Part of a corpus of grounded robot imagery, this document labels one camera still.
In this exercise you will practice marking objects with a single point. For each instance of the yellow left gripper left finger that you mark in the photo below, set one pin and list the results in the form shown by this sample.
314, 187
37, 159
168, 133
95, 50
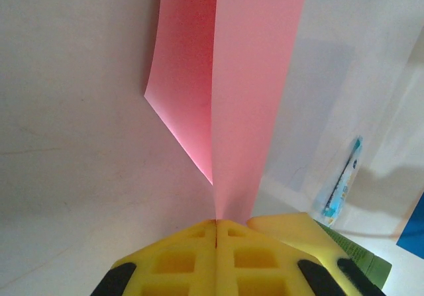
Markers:
172, 263

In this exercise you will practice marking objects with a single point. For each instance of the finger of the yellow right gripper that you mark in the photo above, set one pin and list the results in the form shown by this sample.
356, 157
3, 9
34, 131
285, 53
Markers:
298, 229

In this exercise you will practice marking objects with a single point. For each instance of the blue and white sachet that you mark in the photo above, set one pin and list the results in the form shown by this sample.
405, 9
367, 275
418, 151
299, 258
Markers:
338, 193

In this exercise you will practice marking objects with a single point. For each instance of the pink paper sheet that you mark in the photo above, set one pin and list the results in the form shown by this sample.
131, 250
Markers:
248, 94

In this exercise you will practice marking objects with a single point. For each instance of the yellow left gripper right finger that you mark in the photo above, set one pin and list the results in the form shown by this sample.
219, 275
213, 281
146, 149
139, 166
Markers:
258, 266

